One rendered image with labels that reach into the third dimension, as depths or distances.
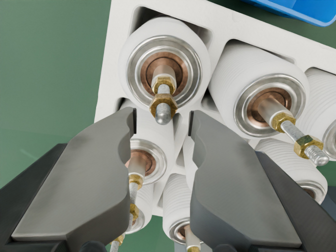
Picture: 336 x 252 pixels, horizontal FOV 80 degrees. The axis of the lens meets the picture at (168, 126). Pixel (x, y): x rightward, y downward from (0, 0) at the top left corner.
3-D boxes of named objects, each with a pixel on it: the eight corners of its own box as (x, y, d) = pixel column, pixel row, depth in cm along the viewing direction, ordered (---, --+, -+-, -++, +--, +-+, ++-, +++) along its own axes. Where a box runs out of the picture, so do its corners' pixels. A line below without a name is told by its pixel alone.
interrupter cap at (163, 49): (205, 102, 22) (206, 105, 21) (137, 114, 23) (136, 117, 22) (197, 26, 18) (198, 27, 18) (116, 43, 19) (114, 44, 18)
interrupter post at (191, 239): (192, 235, 35) (194, 255, 32) (181, 230, 34) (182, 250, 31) (201, 228, 34) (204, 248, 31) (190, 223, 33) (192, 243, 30)
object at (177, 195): (187, 179, 52) (195, 252, 37) (156, 163, 50) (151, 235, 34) (211, 155, 48) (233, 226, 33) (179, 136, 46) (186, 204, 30)
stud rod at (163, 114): (171, 82, 19) (174, 121, 13) (162, 87, 19) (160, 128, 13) (165, 73, 19) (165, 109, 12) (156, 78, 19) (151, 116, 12)
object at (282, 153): (220, 137, 46) (249, 204, 30) (251, 104, 42) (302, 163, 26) (251, 155, 49) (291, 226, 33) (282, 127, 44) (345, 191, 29)
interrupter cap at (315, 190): (258, 201, 30) (260, 205, 30) (300, 170, 27) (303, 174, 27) (291, 219, 32) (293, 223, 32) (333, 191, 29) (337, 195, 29)
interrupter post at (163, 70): (177, 84, 21) (179, 96, 18) (155, 88, 21) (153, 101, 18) (173, 60, 20) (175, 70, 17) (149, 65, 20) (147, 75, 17)
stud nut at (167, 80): (177, 90, 18) (178, 94, 17) (161, 99, 18) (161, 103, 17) (166, 71, 17) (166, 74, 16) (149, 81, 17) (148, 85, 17)
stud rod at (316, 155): (269, 109, 21) (317, 157, 14) (279, 108, 20) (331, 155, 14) (268, 118, 21) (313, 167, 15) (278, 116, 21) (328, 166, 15)
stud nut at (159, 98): (180, 109, 14) (181, 115, 14) (160, 120, 15) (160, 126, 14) (166, 87, 14) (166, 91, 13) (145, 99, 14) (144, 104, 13)
